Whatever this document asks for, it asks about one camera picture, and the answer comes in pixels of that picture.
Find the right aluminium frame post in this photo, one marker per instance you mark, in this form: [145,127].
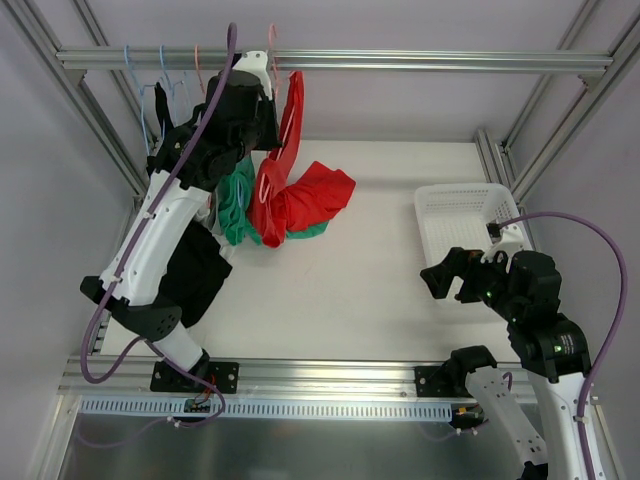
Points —
[557,110]

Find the aluminium frame post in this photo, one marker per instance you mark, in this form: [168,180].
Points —
[557,110]
[30,23]

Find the white plastic basket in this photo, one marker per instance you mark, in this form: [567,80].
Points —
[457,215]

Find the black tank top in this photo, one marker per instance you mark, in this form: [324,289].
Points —
[196,271]

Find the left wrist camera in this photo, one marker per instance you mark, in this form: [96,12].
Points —
[257,63]

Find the black mounting plate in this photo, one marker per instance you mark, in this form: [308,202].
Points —
[437,382]
[224,375]

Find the left aluminium frame post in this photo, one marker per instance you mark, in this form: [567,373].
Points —
[30,23]

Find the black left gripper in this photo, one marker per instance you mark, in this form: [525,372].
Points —
[270,132]

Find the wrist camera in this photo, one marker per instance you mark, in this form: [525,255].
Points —
[508,239]
[257,63]

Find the blue hanger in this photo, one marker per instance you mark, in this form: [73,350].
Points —
[243,192]
[177,90]
[151,140]

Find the white slotted cable duct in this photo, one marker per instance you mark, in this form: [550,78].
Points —
[252,408]

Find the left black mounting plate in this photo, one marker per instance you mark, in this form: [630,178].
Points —
[224,375]

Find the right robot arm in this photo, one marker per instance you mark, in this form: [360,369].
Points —
[523,289]

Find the aluminium hanging rail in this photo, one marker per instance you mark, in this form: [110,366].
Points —
[557,62]

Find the blue hanger under white top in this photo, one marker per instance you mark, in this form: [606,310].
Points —
[177,90]

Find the red tank top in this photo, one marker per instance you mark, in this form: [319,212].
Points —
[279,208]

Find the green tank top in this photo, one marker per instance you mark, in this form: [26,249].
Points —
[234,221]

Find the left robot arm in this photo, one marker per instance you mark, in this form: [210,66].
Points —
[129,287]

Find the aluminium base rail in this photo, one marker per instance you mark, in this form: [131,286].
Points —
[271,378]

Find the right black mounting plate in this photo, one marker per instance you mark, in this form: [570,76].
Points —
[437,382]

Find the pink hanger under grey top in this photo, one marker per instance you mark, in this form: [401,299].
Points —
[198,70]

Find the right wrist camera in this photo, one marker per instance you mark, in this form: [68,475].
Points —
[508,239]

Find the grey tank top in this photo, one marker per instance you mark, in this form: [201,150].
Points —
[212,220]

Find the pink plastic hanger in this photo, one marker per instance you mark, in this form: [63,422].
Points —
[277,80]

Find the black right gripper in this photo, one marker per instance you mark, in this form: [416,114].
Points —
[470,273]

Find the blue hanger under black top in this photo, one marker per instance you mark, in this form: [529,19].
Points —
[151,140]

